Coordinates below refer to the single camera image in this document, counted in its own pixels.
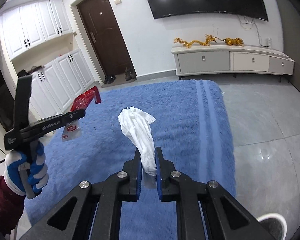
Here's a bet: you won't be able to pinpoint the red white snack bag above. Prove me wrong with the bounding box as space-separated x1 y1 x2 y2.
62 86 101 142

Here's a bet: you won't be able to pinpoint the white tissue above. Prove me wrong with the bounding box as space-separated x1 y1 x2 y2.
118 107 157 176

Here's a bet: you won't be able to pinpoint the dark red sleeve forearm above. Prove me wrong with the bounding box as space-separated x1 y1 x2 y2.
0 176 25 239

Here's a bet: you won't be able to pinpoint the white rimmed trash bin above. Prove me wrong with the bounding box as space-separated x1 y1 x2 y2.
257 213 287 240

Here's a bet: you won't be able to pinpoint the blue white gloved left hand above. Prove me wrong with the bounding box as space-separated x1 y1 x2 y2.
4 142 49 199

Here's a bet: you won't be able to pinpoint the white lower cabinets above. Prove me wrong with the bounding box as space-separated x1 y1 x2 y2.
30 49 95 118

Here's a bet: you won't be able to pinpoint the black shoes pair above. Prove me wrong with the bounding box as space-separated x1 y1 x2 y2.
104 75 116 85

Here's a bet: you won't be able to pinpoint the brown shoes pair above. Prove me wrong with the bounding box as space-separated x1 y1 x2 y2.
125 68 136 81

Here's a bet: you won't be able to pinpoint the brown entrance door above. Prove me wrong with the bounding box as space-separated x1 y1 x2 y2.
77 0 134 76

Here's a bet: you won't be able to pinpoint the blue fluffy rug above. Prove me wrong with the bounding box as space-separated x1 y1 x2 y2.
23 80 236 239

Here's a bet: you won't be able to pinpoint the white grey TV cabinet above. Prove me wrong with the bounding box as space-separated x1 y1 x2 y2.
171 45 294 77

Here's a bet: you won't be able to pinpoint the golden dragon figurine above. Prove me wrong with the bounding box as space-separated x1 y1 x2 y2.
173 35 216 48

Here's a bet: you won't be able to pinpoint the golden tiger figurine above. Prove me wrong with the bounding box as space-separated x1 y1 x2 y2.
215 37 244 47

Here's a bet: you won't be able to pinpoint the white router box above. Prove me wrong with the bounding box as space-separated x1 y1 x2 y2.
267 37 272 49

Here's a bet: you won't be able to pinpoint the white upper wall cabinets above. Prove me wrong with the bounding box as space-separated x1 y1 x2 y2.
2 0 72 60

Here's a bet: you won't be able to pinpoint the beige light switch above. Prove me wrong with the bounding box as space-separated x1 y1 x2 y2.
114 0 122 5

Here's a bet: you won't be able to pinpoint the white TV cables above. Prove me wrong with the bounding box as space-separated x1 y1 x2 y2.
237 15 268 48

